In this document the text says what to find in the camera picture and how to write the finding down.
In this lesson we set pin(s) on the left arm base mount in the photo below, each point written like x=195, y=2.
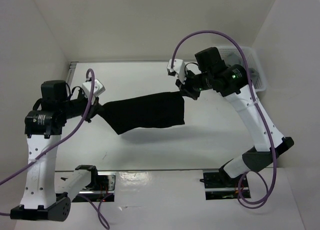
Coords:
x=104, y=188

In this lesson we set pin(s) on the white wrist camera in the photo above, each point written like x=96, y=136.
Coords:
x=99, y=88
x=176, y=67

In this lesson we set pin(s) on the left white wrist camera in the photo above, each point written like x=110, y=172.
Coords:
x=99, y=88

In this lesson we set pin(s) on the grey skirt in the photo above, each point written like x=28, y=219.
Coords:
x=232, y=59

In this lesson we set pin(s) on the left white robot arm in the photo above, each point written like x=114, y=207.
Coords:
x=41, y=201

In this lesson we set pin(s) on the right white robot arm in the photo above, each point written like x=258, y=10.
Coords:
x=231, y=82

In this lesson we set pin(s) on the aluminium table edge rail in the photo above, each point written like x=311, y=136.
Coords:
x=71, y=71

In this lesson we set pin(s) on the black skirt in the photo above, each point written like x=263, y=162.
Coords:
x=161, y=110

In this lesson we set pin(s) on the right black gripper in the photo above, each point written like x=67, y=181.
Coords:
x=185, y=89

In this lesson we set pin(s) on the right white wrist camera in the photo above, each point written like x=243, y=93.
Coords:
x=176, y=67

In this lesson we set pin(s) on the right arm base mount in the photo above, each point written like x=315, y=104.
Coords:
x=217, y=187

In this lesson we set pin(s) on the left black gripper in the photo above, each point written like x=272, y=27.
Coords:
x=93, y=109

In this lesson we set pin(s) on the white plastic basket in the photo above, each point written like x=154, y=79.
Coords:
x=252, y=61

